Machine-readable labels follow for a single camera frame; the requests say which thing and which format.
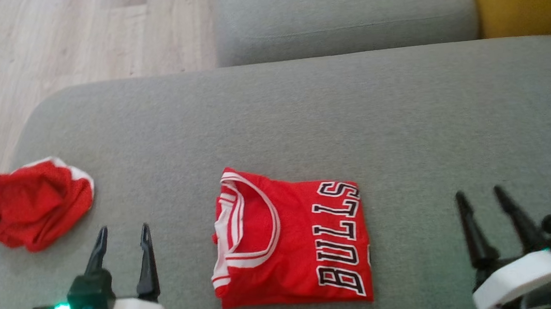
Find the red shorts white stripe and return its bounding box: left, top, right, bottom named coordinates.
left=0, top=154, right=99, bottom=255

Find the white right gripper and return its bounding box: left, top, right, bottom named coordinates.
left=455, top=182, right=551, bottom=309

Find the large grey sofa seat cushion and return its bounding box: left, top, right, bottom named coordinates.
left=0, top=34, right=551, bottom=309

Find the red Bulls basketball jersey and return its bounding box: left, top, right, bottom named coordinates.
left=204, top=158, right=374, bottom=309

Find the small grey sofa cushion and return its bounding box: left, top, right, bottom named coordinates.
left=211, top=0, right=482, bottom=69

